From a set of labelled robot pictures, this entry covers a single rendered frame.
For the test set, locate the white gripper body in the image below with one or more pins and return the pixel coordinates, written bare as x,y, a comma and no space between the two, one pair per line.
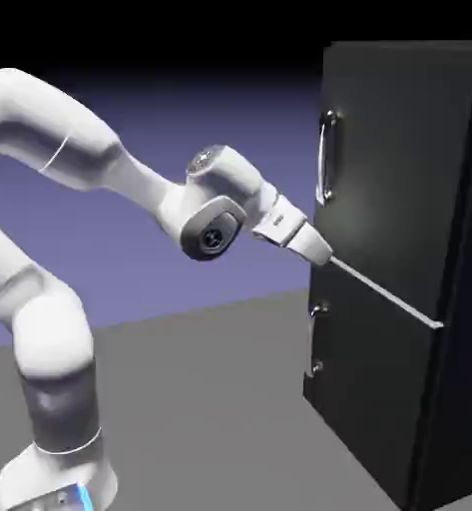
312,242

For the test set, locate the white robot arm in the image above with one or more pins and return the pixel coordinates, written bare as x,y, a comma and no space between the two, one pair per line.
52,135

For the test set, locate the large dark cabinet door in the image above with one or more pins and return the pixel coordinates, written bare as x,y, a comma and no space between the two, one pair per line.
395,179

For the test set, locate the dark cabinet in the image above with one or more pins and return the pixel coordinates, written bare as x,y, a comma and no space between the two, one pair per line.
451,279

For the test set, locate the small dark cabinet door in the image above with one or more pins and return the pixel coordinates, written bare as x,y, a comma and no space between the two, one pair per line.
371,391

